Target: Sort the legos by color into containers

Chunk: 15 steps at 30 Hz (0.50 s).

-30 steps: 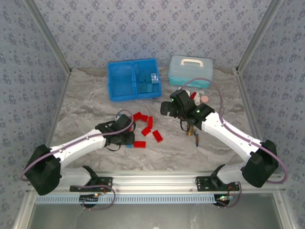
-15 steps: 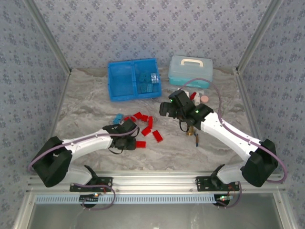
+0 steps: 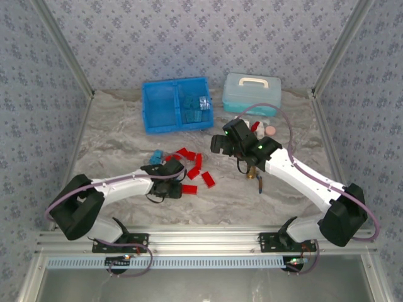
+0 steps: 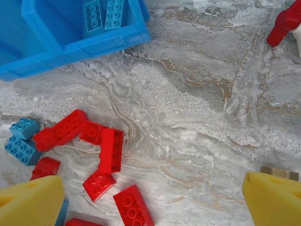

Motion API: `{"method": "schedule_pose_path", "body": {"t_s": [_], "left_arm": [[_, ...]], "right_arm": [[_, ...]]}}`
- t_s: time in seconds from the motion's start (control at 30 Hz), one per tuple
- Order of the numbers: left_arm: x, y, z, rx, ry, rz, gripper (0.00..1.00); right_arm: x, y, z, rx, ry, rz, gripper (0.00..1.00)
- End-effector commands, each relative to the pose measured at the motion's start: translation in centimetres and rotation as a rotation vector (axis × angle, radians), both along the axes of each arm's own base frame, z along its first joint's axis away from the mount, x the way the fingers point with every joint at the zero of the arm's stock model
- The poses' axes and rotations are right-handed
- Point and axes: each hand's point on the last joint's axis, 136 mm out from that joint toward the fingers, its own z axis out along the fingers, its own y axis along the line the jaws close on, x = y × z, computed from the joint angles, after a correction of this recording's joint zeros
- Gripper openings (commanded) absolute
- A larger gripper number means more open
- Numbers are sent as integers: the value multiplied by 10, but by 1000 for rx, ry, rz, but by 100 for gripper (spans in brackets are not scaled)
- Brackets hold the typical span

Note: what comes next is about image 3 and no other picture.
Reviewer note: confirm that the wide aluminium mounting rail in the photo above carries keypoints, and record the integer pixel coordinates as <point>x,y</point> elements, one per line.
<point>201,242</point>

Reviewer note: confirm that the aluminium side rail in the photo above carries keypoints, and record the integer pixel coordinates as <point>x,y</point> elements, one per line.
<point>321,110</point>
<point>74,157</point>

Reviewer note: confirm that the pink round disc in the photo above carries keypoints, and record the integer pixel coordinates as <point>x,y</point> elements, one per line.
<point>270,130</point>

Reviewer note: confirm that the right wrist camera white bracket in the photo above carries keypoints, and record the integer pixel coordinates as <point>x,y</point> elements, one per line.
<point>245,121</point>

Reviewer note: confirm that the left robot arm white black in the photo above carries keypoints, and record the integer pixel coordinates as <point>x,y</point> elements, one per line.
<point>126,185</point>

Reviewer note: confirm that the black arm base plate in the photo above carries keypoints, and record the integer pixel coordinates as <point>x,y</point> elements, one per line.
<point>267,247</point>
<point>132,250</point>

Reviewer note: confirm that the red square lego brick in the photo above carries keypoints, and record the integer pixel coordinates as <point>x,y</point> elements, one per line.
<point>191,155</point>
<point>169,157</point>

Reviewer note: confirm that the grey metal lower shelf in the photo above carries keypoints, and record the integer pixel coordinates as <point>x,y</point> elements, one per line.
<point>201,286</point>

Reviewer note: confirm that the blue divided plastic bin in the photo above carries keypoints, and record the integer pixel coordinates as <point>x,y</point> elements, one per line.
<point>160,110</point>

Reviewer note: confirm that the small adapter board with led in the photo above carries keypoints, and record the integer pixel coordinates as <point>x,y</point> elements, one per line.
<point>118,261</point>
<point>294,261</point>

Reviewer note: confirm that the aluminium corner post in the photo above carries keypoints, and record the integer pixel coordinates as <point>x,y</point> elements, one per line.
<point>65,47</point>
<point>341,47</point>

